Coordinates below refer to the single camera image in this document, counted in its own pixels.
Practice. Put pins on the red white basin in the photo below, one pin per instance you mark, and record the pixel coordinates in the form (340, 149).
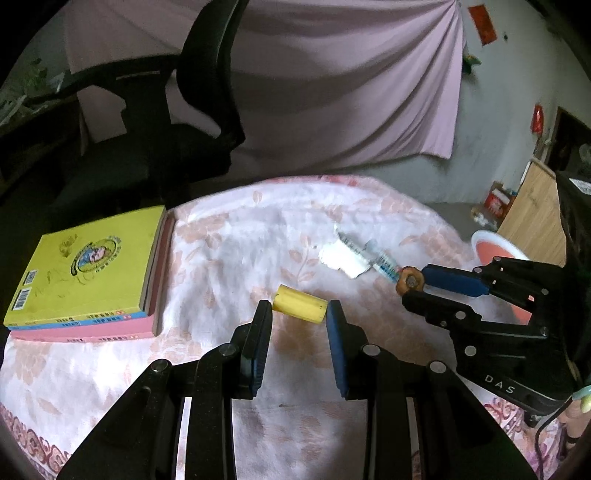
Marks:
(506, 272)

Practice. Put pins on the pink floral tablecloth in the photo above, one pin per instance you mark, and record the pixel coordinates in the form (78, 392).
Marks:
(287, 241)

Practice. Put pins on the brown round snack piece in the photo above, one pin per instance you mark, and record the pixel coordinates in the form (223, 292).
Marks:
(410, 279)

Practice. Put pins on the pink hanging sheet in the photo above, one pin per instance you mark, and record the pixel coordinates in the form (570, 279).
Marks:
(327, 84)

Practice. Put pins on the yellow cylinder piece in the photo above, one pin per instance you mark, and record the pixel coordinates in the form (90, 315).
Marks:
(300, 305)

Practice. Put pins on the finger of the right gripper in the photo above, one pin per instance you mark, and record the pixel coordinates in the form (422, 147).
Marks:
(459, 319)
(455, 280)

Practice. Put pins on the torn white wrapper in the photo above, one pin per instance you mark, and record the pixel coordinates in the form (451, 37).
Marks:
(339, 257)

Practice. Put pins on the red hanging ornament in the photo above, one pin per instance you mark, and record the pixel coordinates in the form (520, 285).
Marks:
(537, 122)

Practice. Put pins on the right hand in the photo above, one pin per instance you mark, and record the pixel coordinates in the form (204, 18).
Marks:
(575, 421)

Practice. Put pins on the wooden cabinet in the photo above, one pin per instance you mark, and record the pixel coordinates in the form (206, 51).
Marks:
(533, 223)

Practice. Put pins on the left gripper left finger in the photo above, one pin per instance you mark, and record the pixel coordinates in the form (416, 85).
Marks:
(138, 437)

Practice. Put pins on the black office chair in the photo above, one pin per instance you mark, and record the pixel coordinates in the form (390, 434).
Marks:
(175, 107)

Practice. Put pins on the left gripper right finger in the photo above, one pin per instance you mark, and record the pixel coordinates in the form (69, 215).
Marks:
(418, 412)

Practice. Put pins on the red small box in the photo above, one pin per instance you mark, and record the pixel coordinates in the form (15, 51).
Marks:
(499, 200)

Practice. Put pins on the red paper wall sign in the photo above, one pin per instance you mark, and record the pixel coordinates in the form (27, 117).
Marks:
(483, 24)

